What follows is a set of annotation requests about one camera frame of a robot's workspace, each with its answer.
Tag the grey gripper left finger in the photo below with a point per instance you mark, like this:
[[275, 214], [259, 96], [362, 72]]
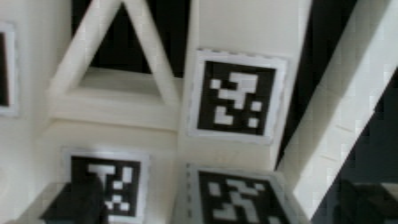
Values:
[[78, 207]]

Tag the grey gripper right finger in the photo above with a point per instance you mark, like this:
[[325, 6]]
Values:
[[367, 203]]

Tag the white tagged cube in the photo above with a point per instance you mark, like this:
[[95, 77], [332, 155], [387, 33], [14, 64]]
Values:
[[230, 196]]

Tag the white chair back frame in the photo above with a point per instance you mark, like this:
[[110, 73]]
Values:
[[99, 111]]

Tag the white front rail bar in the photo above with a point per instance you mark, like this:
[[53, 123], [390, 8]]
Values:
[[344, 101]]

